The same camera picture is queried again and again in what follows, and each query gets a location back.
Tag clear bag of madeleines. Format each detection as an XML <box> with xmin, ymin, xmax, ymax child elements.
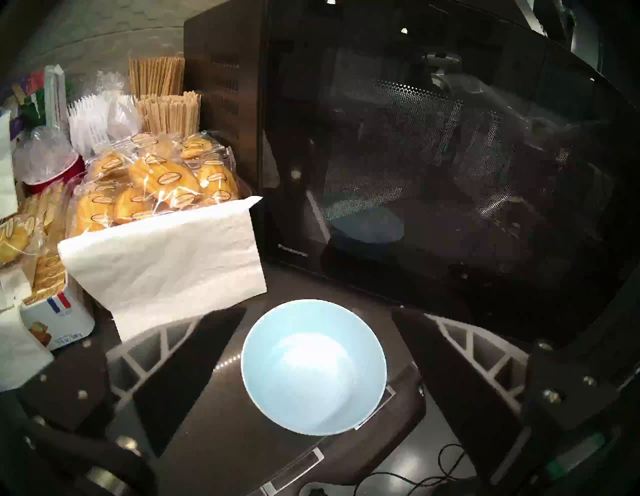
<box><xmin>70</xmin><ymin>131</ymin><xmax>241</xmax><ymax>238</ymax></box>
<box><xmin>0</xmin><ymin>182</ymin><xmax>68</xmax><ymax>266</ymax></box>

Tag white plastic forks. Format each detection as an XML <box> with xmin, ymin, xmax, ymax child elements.
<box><xmin>67</xmin><ymin>92</ymin><xmax>143</xmax><ymax>156</ymax></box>

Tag colourful sachet packets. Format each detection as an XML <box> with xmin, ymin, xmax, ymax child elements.
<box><xmin>0</xmin><ymin>65</ymin><xmax>68</xmax><ymax>141</ymax></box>

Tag biscuit box with French flag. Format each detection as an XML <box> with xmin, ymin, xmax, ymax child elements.
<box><xmin>20</xmin><ymin>250</ymin><xmax>96</xmax><ymax>351</ymax></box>

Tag light blue bowl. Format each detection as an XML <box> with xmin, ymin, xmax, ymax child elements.
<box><xmin>240</xmin><ymin>299</ymin><xmax>388</xmax><ymax>437</ymax></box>

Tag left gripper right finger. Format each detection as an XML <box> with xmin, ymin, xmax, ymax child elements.
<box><xmin>392</xmin><ymin>310</ymin><xmax>532</xmax><ymax>481</ymax></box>

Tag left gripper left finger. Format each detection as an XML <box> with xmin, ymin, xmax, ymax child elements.
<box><xmin>105</xmin><ymin>305</ymin><xmax>248</xmax><ymax>458</ymax></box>

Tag wooden stir stick bundle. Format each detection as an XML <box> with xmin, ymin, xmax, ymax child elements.
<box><xmin>135</xmin><ymin>91</ymin><xmax>202</xmax><ymax>138</ymax></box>
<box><xmin>128</xmin><ymin>56</ymin><xmax>186</xmax><ymax>98</ymax></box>

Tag white paper napkin on basket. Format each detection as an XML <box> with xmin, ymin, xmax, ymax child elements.
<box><xmin>57</xmin><ymin>196</ymin><xmax>268</xmax><ymax>343</ymax></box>

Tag red cup with plastic wrap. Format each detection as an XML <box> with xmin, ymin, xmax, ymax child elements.
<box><xmin>12</xmin><ymin>127</ymin><xmax>86</xmax><ymax>196</ymax></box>

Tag black glass microwave door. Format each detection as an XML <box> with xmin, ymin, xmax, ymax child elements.
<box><xmin>260</xmin><ymin>0</ymin><xmax>640</xmax><ymax>351</ymax></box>

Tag black Panasonic microwave body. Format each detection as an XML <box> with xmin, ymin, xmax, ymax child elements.
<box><xmin>182</xmin><ymin>0</ymin><xmax>268</xmax><ymax>221</ymax></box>

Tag large white paper napkin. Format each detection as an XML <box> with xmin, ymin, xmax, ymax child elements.
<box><xmin>0</xmin><ymin>112</ymin><xmax>18</xmax><ymax>218</ymax></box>

